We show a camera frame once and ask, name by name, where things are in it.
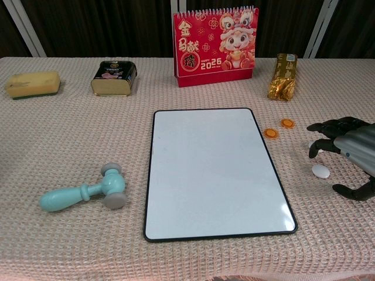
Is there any gold foil package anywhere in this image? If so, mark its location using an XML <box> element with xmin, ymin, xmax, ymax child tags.
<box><xmin>266</xmin><ymin>53</ymin><xmax>299</xmax><ymax>102</ymax></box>

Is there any black gold tin can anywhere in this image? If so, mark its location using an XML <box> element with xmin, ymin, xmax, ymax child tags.
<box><xmin>90</xmin><ymin>60</ymin><xmax>138</xmax><ymax>97</ymax></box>

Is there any red desk calendar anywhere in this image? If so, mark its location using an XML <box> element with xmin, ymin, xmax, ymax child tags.
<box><xmin>172</xmin><ymin>8</ymin><xmax>260</xmax><ymax>88</ymax></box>

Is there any white magnetic board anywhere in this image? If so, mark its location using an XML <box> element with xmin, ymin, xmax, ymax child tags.
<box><xmin>143</xmin><ymin>107</ymin><xmax>299</xmax><ymax>243</ymax></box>

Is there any yellow green sponge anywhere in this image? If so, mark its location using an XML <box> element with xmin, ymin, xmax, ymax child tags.
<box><xmin>4</xmin><ymin>71</ymin><xmax>62</xmax><ymax>101</ymax></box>

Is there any beige waffle tablecloth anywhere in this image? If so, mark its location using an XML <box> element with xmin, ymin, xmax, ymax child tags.
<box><xmin>0</xmin><ymin>56</ymin><xmax>375</xmax><ymax>281</ymax></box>

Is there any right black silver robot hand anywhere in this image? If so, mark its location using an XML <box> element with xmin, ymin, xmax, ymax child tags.
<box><xmin>306</xmin><ymin>116</ymin><xmax>375</xmax><ymax>202</ymax></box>

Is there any white aluminium frame post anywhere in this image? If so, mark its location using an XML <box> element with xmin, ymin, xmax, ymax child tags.
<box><xmin>171</xmin><ymin>0</ymin><xmax>188</xmax><ymax>14</ymax></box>
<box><xmin>5</xmin><ymin>0</ymin><xmax>47</xmax><ymax>57</ymax></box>
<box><xmin>303</xmin><ymin>0</ymin><xmax>339</xmax><ymax>59</ymax></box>

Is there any dark pleated curtain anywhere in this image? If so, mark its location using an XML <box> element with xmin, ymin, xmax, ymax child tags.
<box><xmin>0</xmin><ymin>0</ymin><xmax>375</xmax><ymax>59</ymax></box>

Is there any teal toy hammer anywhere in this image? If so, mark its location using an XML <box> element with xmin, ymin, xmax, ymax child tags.
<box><xmin>39</xmin><ymin>162</ymin><xmax>128</xmax><ymax>213</ymax></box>

